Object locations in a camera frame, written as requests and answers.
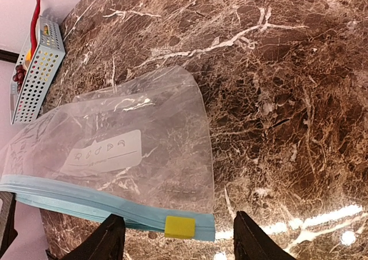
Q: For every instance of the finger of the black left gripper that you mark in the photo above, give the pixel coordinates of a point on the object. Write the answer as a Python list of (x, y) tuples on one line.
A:
[(8, 231)]

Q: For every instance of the light blue plastic basket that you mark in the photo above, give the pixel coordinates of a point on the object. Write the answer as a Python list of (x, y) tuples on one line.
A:
[(26, 101)]

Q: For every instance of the red toy chili pepper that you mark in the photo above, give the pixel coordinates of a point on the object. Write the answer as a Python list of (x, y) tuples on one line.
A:
[(33, 35)]

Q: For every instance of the purple toy grapes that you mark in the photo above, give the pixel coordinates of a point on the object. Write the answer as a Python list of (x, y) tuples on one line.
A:
[(19, 76)]

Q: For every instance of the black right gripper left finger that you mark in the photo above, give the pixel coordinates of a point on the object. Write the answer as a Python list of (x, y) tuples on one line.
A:
[(106, 242)]

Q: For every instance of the clear zip top bag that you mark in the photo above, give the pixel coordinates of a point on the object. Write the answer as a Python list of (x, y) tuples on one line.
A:
[(140, 150)]

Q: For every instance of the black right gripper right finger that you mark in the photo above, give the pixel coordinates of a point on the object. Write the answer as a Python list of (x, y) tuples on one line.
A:
[(252, 243)]

